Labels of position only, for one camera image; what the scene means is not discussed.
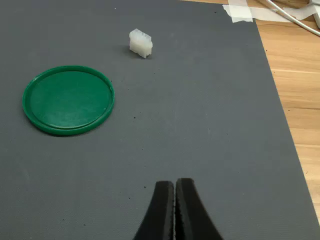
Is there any dark grey mat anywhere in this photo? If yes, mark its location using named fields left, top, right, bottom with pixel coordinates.
left=0, top=0, right=320, bottom=240

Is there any white camera cable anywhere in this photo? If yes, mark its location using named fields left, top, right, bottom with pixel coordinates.
left=264, top=0, right=320, bottom=38

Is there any small white plastic terminal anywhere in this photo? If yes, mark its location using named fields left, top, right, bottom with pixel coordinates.
left=128, top=28, right=154, bottom=60

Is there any white tape strip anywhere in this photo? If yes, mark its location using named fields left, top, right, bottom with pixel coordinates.
left=282, top=1, right=320, bottom=21

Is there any white tape on mat corner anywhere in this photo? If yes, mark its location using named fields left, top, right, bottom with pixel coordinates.
left=222, top=0, right=293, bottom=24

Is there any round green lid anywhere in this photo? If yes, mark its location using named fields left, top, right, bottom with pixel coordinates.
left=21, top=65, right=116, bottom=137

